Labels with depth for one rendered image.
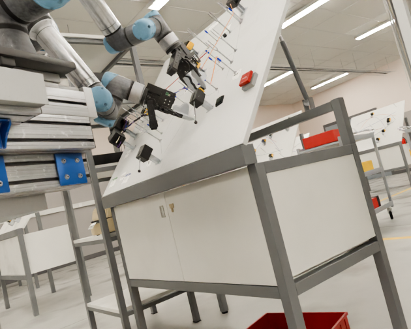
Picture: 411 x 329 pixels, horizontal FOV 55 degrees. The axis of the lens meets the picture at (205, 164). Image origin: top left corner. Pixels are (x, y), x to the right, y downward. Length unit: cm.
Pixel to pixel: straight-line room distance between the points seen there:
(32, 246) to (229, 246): 319
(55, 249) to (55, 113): 348
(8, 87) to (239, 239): 88
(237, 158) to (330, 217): 45
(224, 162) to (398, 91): 1203
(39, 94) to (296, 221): 88
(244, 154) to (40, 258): 344
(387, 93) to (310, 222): 1201
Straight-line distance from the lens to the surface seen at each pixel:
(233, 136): 132
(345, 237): 156
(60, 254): 449
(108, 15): 156
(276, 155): 586
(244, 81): 142
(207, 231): 152
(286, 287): 130
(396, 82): 1322
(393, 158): 827
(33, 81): 90
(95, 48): 273
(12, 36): 111
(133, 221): 203
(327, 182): 152
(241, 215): 135
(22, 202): 111
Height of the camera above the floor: 73
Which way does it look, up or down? 5 degrees up
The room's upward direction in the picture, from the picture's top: 14 degrees counter-clockwise
